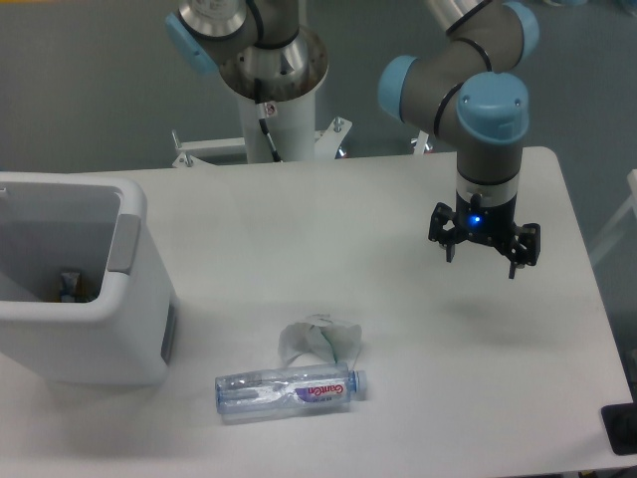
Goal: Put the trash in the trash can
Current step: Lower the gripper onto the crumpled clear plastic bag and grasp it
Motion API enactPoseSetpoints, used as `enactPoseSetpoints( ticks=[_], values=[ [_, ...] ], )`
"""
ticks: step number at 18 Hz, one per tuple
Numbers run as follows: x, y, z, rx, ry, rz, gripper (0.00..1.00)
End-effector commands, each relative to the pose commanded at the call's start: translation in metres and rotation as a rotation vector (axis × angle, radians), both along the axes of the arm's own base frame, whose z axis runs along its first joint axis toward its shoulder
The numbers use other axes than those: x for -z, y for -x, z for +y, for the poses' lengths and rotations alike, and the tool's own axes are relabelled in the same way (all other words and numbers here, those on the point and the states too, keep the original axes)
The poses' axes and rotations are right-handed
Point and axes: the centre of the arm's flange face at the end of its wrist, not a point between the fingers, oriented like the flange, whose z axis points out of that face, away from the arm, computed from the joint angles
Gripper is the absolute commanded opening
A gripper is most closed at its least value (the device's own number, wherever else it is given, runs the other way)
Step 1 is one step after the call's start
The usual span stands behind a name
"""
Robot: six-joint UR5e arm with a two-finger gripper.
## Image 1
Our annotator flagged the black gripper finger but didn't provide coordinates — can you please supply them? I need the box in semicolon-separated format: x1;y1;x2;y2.
428;202;457;263
506;223;541;279

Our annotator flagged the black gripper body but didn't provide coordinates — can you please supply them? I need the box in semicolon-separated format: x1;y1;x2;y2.
446;194;517;256

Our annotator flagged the crushed clear plastic bottle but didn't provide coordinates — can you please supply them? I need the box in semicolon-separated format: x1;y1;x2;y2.
215;362;368;423

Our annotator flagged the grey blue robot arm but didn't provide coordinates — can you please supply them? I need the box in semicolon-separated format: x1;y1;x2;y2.
164;1;540;270

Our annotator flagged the trash inside the can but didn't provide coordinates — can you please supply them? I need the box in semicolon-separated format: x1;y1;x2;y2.
56;270;99;304

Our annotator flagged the white plastic trash can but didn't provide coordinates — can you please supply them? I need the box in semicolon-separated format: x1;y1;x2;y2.
1;172;178;385

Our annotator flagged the black device at table edge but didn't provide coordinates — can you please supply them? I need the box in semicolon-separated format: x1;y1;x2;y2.
600;402;636;456

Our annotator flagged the white frame at right edge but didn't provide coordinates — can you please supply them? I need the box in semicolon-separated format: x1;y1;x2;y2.
588;169;636;268

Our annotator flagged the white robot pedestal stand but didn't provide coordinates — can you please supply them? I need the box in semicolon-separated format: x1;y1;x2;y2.
170;24;434;168

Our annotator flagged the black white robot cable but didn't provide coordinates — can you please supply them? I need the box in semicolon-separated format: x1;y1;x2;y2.
252;77;284;163

